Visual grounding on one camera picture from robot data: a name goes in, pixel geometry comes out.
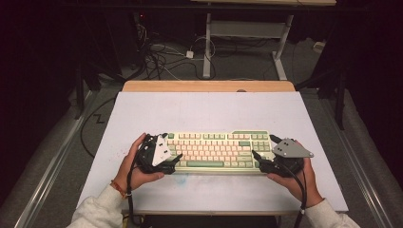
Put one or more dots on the white power strip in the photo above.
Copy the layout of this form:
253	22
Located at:
319	46

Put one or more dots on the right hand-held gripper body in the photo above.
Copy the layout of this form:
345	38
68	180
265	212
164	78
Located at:
288	148

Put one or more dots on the white table cover board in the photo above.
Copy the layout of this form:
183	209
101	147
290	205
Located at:
206	110

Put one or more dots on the aluminium floor rail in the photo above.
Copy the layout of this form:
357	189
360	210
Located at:
44	179
364	180

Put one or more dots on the cream green pink keyboard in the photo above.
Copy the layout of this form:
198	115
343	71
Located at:
218	148

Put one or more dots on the person's right hand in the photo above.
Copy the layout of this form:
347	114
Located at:
294	185

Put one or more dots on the wooden table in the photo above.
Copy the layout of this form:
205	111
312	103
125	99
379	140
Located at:
190	86

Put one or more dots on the white power adapter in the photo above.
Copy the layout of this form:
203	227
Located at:
189	54

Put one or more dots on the person's left hand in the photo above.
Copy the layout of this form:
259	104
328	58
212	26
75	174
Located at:
139	179

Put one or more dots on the white standing desk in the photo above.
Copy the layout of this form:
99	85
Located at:
244	29

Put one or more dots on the black metal stand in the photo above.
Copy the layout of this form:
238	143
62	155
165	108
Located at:
340	101
79	95

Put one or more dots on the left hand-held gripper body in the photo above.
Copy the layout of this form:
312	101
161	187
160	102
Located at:
160	152

